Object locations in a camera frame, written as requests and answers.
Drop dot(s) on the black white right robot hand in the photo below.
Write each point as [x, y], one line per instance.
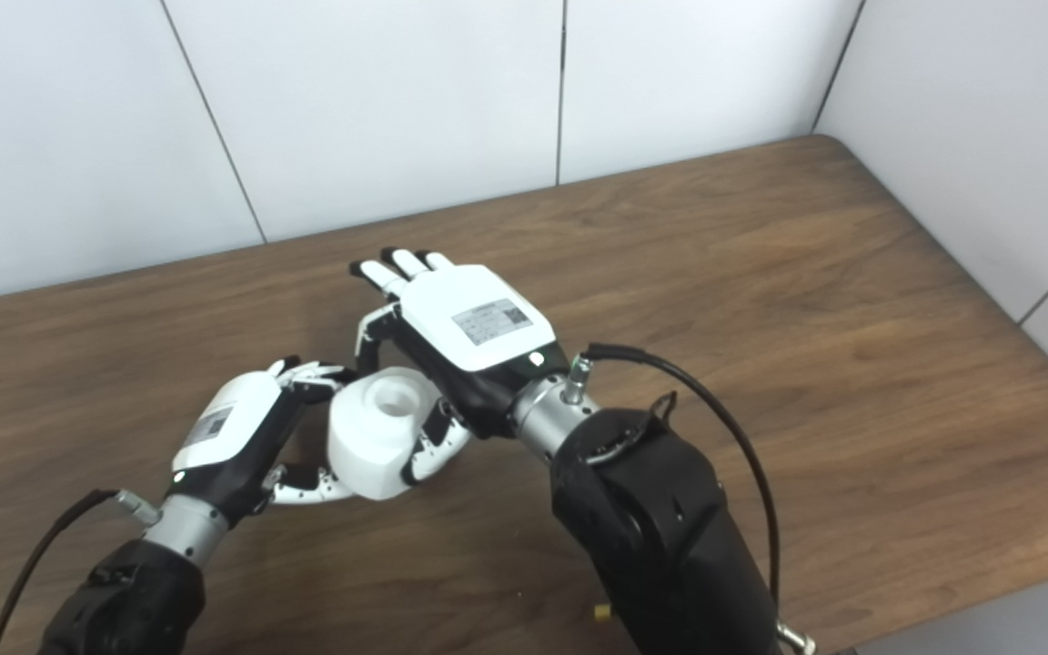
[478, 318]

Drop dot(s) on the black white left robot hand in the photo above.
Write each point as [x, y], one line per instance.
[228, 423]

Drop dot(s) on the round white plastic piece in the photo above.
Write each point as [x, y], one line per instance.
[369, 437]

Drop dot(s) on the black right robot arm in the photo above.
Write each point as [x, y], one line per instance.
[660, 546]

